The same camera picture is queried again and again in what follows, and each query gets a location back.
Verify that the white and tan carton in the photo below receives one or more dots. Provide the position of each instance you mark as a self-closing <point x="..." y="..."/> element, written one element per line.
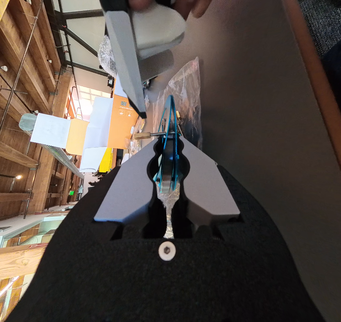
<point x="50" y="130"/>

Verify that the small brass spacer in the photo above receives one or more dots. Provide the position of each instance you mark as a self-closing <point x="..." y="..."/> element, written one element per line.
<point x="177" y="115"/>

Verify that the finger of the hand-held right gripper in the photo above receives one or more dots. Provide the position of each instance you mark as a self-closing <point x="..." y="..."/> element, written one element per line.
<point x="122" y="50"/>

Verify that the brass standoff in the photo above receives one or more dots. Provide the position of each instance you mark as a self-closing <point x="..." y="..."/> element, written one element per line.
<point x="141" y="136"/>

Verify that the bubble wrap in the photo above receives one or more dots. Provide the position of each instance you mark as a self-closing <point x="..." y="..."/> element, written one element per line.
<point x="106" y="58"/>

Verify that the glowing ceiling lamp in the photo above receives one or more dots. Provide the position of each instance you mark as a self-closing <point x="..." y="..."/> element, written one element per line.
<point x="18" y="177"/>

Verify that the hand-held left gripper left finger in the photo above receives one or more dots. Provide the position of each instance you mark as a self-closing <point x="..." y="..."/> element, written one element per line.
<point x="127" y="191"/>

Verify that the person's blue jeans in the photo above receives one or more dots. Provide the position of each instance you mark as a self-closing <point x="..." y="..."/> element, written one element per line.
<point x="334" y="69"/>

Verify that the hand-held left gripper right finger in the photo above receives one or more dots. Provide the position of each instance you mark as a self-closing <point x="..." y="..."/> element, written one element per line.
<point x="207" y="188"/>

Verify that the pile of clear hardware bags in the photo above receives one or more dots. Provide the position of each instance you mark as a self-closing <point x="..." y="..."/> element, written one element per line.
<point x="138" y="138"/>

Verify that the yellow box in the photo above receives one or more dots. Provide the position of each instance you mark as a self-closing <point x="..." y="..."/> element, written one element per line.
<point x="106" y="161"/>

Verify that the orange cardboard box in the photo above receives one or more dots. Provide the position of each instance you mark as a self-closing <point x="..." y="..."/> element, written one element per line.
<point x="120" y="133"/>

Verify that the grey desk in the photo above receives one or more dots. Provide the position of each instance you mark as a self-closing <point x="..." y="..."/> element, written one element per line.
<point x="266" y="114"/>

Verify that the clear plastic bag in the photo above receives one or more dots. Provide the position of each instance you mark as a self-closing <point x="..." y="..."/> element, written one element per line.
<point x="189" y="87"/>

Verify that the white box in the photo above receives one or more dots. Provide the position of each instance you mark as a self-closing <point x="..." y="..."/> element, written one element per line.
<point x="92" y="158"/>

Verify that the blue round metal turntable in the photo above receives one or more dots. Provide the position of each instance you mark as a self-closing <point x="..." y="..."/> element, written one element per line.
<point x="166" y="143"/>

